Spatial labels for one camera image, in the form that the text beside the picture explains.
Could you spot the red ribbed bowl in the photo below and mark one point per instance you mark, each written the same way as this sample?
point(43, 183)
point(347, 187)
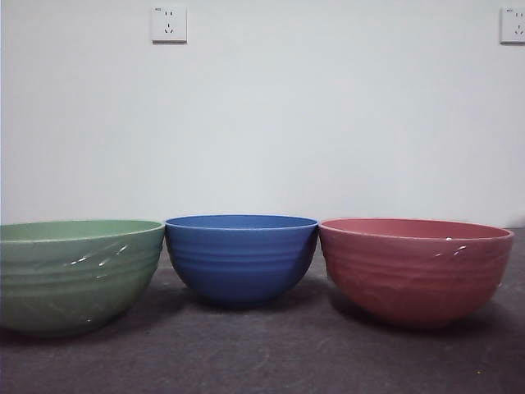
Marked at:
point(410, 279)

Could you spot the green ribbed bowl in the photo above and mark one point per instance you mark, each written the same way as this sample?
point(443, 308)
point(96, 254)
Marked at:
point(61, 279)

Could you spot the blue ribbed bowl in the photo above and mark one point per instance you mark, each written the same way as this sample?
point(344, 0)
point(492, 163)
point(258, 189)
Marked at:
point(242, 267)

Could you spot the white wall socket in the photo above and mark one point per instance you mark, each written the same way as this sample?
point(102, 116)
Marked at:
point(169, 24)
point(513, 25)

